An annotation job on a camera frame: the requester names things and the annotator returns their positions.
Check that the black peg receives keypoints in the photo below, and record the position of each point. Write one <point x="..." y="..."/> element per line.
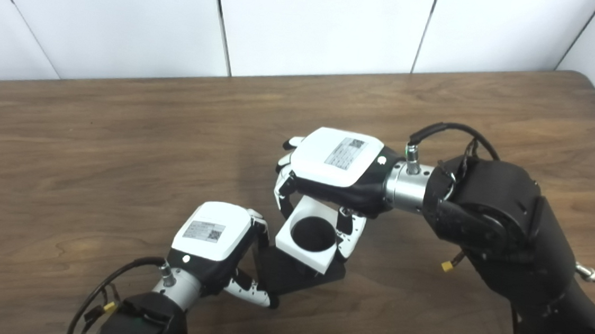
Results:
<point x="289" y="275"/>

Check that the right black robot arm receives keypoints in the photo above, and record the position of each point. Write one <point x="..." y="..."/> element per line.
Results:
<point x="506" y="215"/>

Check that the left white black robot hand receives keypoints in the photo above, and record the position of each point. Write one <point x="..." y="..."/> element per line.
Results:
<point x="213" y="229"/>

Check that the white square piece with hole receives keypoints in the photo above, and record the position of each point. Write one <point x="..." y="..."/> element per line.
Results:
<point x="303" y="258"/>

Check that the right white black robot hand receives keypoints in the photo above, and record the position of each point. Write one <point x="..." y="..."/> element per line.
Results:
<point x="335" y="156"/>

